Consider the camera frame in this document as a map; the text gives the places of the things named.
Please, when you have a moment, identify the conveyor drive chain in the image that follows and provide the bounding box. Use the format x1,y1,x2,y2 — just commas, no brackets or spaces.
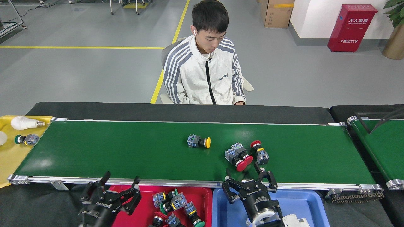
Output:
331,191,385,204

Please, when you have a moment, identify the white metal stand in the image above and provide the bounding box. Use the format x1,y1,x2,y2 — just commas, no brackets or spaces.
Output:
68,0,139,15

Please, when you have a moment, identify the person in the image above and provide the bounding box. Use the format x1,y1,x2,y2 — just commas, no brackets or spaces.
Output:
163,0,247,105

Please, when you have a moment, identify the red fire extinguisher cabinet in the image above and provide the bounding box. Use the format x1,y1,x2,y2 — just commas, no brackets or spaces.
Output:
327,4,378,53

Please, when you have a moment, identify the metal frame rack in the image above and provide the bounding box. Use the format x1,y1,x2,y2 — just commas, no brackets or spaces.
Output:
0,0,27,39

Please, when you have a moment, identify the yellow push button switch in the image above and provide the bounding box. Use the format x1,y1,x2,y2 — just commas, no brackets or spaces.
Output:
187,134,211,149

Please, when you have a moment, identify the green belt conveyor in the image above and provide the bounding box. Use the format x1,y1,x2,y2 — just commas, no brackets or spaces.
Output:
347,116,404,190
7,117,384,193

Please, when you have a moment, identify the brown cardboard box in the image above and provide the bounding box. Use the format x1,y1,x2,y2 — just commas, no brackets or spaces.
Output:
260,0,295,29

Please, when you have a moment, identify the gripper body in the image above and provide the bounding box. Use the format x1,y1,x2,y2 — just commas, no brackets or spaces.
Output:
79,200,122,227
240,181,281,221

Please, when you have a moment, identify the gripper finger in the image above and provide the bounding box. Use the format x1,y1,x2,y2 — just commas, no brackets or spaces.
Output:
81,171,111,202
109,177,142,215
223,169,247,203
254,163,278,193

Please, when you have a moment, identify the blue plastic tray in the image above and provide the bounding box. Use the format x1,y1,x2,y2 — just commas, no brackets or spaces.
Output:
212,188,330,227

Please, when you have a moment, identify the potted plant in gold pot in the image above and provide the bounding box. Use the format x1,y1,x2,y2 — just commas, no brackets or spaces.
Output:
382,0,404,60

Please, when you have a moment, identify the yellow plastic tray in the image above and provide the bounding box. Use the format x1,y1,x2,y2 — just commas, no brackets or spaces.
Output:
0,115,54,189

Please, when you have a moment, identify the white light bulb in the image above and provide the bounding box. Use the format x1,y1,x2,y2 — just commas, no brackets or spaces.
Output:
11,116,45,130

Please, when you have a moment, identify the white circuit breaker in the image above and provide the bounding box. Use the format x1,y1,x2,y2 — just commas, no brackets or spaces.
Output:
282,214,310,227

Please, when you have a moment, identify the red plastic tray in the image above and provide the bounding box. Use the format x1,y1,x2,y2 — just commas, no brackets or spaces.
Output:
109,185,213,227

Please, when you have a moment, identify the black cable bundle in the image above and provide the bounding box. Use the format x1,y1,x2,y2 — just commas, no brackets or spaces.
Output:
355,107,404,134

